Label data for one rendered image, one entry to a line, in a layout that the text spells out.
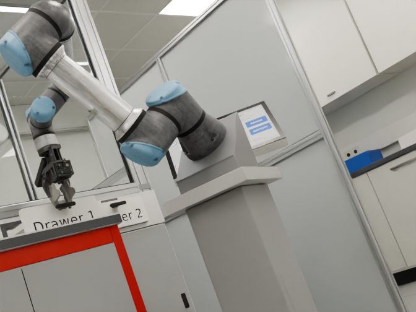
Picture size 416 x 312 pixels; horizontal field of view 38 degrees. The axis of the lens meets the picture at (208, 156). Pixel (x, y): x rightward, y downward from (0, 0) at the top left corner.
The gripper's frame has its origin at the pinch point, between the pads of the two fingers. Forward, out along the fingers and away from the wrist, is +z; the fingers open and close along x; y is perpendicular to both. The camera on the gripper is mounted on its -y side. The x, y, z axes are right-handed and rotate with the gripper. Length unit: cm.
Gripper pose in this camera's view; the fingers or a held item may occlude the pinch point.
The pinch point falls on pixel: (63, 206)
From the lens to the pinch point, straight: 209.3
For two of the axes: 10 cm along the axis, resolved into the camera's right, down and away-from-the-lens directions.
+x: 7.0, -1.1, 7.1
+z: 3.5, 9.2, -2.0
